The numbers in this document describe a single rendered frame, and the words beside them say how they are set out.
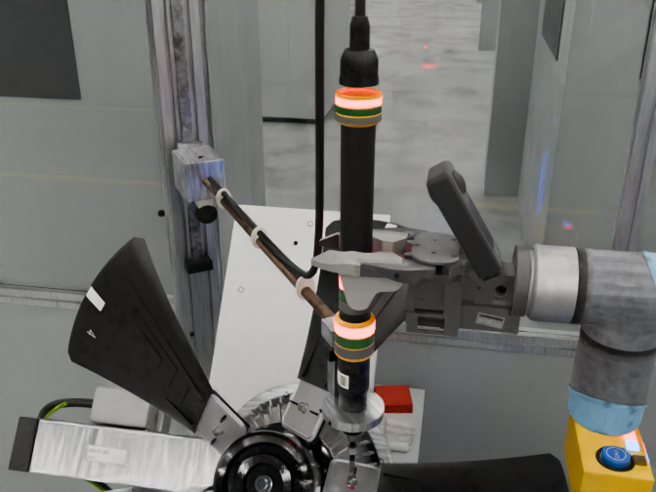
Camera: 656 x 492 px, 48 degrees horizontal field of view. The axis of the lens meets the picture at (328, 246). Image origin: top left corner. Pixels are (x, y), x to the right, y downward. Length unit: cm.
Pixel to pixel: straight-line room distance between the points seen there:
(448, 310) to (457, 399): 98
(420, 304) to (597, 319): 17
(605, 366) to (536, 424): 98
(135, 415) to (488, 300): 60
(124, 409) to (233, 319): 22
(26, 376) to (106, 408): 88
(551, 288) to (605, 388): 12
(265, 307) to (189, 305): 36
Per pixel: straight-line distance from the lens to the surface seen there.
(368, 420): 82
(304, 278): 89
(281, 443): 87
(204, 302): 151
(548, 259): 72
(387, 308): 89
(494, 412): 172
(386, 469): 95
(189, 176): 128
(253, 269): 120
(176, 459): 108
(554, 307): 73
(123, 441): 111
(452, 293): 72
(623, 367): 77
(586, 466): 118
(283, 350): 117
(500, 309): 75
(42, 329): 191
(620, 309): 73
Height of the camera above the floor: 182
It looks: 25 degrees down
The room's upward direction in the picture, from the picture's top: straight up
